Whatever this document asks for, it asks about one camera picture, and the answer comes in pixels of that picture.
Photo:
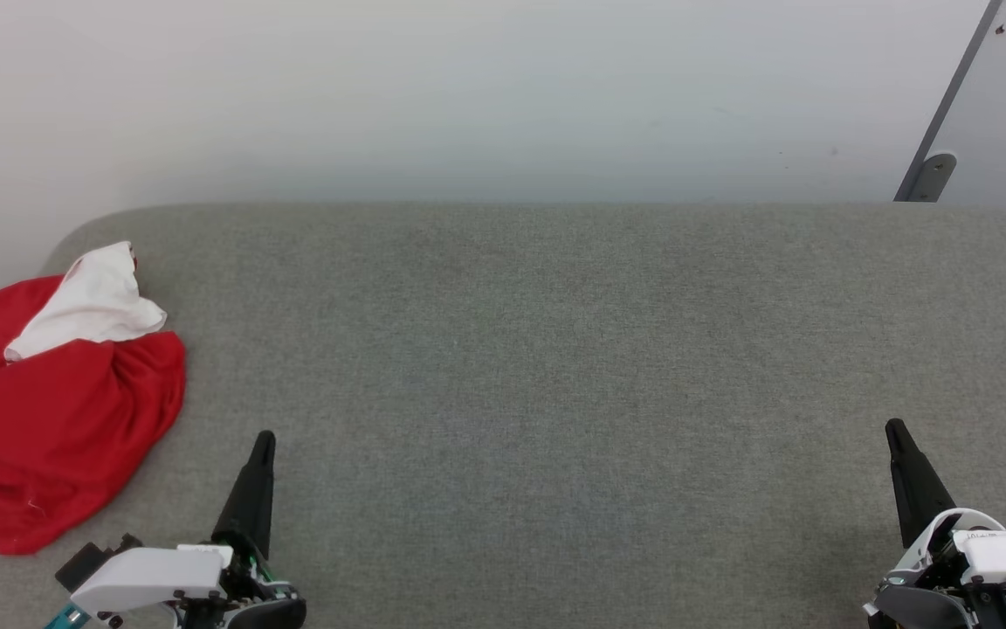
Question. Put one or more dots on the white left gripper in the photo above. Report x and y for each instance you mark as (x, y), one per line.
(154, 577)

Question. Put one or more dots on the red and white sports jersey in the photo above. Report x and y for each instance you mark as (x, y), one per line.
(58, 419)

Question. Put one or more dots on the grey fabric sofa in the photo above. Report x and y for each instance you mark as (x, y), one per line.
(512, 393)

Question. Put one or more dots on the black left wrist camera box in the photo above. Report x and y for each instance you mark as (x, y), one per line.
(84, 561)

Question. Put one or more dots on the grey metal wall bar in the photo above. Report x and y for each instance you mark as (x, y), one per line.
(948, 96)

